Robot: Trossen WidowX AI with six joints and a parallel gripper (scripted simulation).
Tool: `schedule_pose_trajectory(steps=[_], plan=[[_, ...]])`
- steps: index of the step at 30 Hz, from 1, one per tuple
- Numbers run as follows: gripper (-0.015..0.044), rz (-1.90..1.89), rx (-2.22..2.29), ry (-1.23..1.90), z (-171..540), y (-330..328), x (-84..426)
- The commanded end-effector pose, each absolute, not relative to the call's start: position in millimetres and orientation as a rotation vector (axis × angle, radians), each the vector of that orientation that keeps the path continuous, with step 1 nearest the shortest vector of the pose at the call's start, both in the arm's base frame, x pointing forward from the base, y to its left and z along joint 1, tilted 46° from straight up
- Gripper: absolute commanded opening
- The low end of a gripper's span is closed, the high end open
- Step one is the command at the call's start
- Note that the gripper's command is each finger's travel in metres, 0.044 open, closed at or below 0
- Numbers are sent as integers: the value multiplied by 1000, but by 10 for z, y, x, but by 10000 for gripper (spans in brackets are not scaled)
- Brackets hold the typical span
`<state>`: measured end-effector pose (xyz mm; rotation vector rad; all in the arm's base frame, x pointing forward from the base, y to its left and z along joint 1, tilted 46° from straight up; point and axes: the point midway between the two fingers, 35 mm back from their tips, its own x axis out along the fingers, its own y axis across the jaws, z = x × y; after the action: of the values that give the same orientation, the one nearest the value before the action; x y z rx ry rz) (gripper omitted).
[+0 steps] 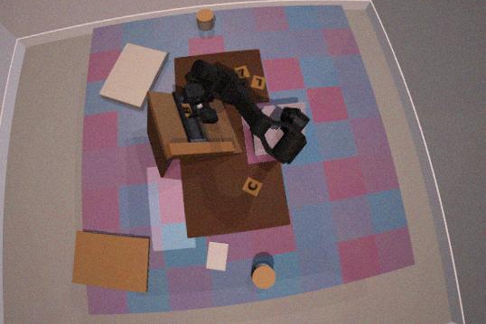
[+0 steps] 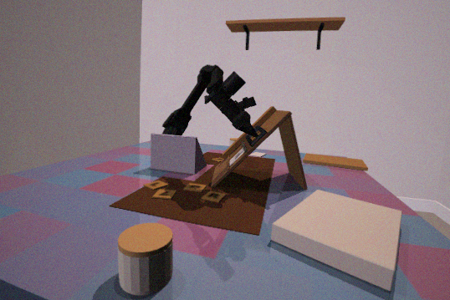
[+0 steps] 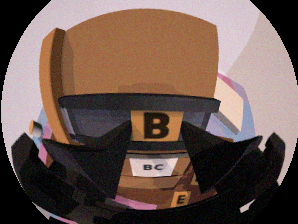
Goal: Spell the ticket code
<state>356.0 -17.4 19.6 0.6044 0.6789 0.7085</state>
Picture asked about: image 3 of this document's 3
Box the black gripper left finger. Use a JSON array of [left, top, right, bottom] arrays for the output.
[[43, 120, 132, 200]]

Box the white paper ticket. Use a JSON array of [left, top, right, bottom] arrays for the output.
[[130, 157, 178, 177]]

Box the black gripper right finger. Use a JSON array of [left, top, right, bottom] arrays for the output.
[[180, 120, 263, 194]]

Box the grey canister with orange lid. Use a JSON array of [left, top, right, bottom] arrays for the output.
[[29, 120, 43, 137]]

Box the beige flat box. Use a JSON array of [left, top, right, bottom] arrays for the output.
[[212, 76, 243, 133]]

